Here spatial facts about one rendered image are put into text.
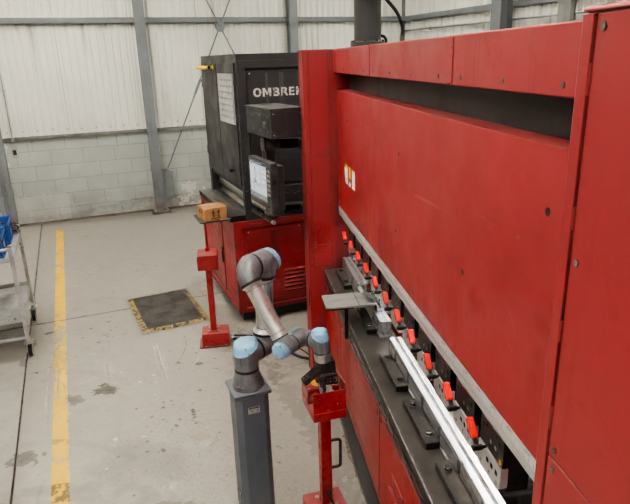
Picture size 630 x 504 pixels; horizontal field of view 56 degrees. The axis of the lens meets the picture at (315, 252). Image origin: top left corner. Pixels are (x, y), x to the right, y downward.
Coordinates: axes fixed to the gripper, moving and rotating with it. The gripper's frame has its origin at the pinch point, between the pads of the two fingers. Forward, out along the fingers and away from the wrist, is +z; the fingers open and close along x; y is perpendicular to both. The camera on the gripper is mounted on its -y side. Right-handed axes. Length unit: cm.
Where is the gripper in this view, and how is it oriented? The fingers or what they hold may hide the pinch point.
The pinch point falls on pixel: (323, 399)
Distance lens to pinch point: 280.6
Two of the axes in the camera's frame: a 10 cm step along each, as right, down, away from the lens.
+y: 9.5, -1.9, 2.4
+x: -2.9, -3.0, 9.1
